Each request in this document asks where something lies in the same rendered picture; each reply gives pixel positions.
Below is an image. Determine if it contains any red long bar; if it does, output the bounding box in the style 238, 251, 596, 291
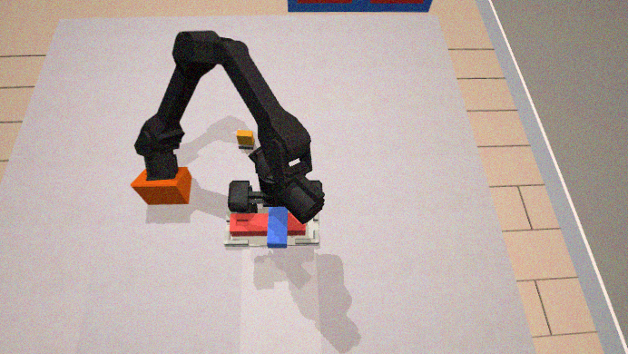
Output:
229, 213, 306, 237

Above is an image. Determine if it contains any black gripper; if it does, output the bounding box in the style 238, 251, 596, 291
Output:
228, 181, 322, 213

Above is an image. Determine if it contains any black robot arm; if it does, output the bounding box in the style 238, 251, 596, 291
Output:
134, 30, 325, 224

